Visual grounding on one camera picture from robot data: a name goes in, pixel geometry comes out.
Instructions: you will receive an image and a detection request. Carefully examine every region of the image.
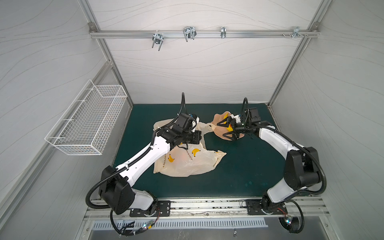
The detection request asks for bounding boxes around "black corrugated cable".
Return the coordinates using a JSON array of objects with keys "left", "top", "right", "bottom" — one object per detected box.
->
[
  {"left": 241, "top": 97, "right": 327, "bottom": 234},
  {"left": 85, "top": 92, "right": 187, "bottom": 210}
]

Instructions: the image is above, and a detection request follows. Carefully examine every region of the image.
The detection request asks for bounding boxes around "cream banana-print plastic bag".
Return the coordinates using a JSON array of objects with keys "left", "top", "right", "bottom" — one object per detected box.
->
[{"left": 153, "top": 137, "right": 226, "bottom": 178}]

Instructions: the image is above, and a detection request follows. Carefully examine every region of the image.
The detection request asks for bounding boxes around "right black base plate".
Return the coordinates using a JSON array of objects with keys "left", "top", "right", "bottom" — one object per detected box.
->
[{"left": 245, "top": 199, "right": 288, "bottom": 216}]

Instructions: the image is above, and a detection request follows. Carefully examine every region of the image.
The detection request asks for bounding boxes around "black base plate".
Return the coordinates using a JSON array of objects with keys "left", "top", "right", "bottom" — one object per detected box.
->
[
  {"left": 245, "top": 199, "right": 288, "bottom": 216},
  {"left": 130, "top": 200, "right": 171, "bottom": 217}
]

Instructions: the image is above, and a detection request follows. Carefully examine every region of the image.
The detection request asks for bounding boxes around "pink wavy fruit bowl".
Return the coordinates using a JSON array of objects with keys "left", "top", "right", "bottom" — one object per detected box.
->
[{"left": 211, "top": 111, "right": 245, "bottom": 141}]

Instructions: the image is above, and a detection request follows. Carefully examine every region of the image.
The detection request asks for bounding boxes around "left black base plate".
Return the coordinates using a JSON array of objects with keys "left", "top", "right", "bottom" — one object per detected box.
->
[{"left": 130, "top": 200, "right": 171, "bottom": 217}]

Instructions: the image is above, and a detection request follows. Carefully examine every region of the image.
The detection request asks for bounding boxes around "white wire basket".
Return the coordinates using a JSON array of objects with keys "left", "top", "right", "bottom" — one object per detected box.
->
[{"left": 45, "top": 80, "right": 127, "bottom": 156}]

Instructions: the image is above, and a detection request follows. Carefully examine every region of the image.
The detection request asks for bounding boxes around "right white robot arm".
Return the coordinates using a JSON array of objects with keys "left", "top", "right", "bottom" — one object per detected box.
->
[{"left": 217, "top": 115, "right": 327, "bottom": 215}]

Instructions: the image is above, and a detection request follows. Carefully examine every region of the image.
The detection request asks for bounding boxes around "metal u-bolt clamp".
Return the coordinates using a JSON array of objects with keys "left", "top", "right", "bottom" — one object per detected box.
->
[
  {"left": 152, "top": 33, "right": 164, "bottom": 51},
  {"left": 183, "top": 26, "right": 197, "bottom": 42}
]

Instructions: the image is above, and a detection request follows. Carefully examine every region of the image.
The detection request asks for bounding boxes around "metal bracket with bolts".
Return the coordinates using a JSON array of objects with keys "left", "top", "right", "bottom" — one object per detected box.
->
[{"left": 282, "top": 27, "right": 309, "bottom": 39}]

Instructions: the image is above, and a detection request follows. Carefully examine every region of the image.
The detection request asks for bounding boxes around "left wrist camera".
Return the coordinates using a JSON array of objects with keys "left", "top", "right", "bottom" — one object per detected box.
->
[{"left": 173, "top": 113, "right": 198, "bottom": 133}]

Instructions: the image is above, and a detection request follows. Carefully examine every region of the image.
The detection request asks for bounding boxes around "right black corrugated cable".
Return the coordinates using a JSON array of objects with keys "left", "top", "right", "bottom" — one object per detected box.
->
[{"left": 241, "top": 97, "right": 327, "bottom": 234}]

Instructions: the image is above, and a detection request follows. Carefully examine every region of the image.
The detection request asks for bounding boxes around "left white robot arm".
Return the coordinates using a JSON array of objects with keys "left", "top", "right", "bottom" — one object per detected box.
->
[{"left": 99, "top": 128, "right": 202, "bottom": 215}]

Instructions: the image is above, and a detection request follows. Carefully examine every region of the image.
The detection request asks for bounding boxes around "thin yellow toy banana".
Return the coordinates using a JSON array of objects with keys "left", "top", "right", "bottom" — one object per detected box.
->
[{"left": 223, "top": 112, "right": 233, "bottom": 132}]

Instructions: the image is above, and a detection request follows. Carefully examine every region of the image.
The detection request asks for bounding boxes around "aluminium top crossbar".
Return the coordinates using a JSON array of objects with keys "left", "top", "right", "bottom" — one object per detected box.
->
[{"left": 90, "top": 29, "right": 321, "bottom": 39}]

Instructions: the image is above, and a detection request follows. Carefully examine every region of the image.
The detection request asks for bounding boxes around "left black corrugated cable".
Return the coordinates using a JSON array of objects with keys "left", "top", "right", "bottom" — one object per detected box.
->
[{"left": 85, "top": 92, "right": 187, "bottom": 210}]

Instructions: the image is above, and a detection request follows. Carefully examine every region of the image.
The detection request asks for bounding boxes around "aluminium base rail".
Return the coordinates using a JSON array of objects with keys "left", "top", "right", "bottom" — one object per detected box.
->
[{"left": 84, "top": 197, "right": 331, "bottom": 220}]

